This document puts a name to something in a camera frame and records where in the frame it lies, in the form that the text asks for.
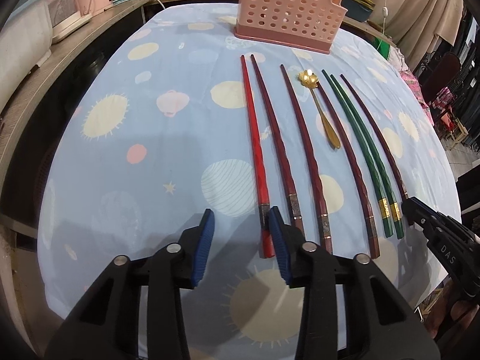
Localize dark red chopstick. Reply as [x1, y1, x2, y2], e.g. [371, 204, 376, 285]
[317, 84, 380, 259]
[340, 74, 410, 200]
[250, 54, 305, 235]
[280, 65, 334, 254]

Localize green chopstick gold band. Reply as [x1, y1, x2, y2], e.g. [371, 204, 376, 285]
[331, 75, 405, 240]
[322, 69, 394, 239]

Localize dark wooden chair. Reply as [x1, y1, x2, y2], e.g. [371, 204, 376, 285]
[435, 52, 463, 96]

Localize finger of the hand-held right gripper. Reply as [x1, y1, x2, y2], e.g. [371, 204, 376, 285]
[402, 196, 441, 241]

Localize hanging clothes rack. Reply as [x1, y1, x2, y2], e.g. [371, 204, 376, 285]
[450, 7, 480, 151]

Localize bright red chopstick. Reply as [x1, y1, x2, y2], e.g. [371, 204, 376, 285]
[240, 55, 275, 259]

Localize white storage box blue lid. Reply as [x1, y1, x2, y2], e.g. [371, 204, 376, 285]
[0, 0, 53, 91]

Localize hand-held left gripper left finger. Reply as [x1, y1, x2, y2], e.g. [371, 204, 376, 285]
[45, 209, 215, 360]

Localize white food steamer appliance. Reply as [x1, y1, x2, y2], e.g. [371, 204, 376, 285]
[47, 0, 94, 44]

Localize beige curtain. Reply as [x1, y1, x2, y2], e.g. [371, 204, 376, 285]
[362, 0, 466, 72]

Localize white cord with switch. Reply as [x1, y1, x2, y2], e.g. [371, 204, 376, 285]
[379, 4, 389, 40]

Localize green plastic basin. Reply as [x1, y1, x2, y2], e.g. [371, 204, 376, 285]
[373, 35, 396, 61]

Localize pink perforated utensil basket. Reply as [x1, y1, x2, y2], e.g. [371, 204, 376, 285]
[233, 0, 346, 54]

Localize pink floral cloth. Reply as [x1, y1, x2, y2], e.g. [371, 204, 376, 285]
[398, 62, 436, 121]

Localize stacked yellow blue bowls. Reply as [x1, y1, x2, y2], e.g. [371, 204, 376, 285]
[343, 0, 376, 21]

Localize gold flower spoon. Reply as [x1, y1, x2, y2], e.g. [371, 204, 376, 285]
[298, 69, 342, 150]

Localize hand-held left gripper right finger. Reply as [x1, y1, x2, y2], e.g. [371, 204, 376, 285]
[268, 206, 439, 360]

